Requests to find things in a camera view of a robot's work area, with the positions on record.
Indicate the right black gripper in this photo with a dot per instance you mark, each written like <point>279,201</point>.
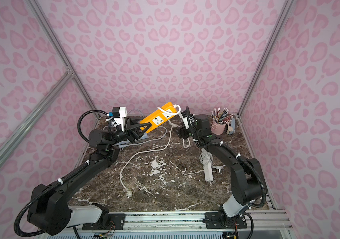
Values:
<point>190,128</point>

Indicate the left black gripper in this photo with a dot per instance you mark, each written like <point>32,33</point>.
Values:
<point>125,129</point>

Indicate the white power strip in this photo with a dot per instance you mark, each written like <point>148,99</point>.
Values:
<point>206,159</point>

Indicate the orange power strip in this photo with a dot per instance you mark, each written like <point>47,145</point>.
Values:
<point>162,114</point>

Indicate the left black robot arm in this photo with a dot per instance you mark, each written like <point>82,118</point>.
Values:
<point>48,210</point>

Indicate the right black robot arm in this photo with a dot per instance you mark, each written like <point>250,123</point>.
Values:
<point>248,186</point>

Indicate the pink pencil cup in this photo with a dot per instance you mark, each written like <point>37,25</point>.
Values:
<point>218,128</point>

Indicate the bundle of pencils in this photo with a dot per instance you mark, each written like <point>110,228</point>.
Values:
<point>221,115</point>

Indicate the blue beige pencil sharpener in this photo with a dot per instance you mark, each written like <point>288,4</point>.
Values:
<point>231,126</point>

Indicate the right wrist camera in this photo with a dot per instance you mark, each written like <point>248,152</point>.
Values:
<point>187,118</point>

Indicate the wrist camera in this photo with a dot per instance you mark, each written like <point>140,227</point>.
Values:
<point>187,118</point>
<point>117,117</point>

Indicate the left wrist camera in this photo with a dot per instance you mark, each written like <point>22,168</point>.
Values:
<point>117,117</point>

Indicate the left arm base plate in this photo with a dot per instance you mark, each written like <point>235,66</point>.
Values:
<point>114,221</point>

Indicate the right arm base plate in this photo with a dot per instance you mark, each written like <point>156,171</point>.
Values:
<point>218,220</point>

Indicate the aluminium front rail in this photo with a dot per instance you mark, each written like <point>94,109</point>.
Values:
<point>260,224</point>

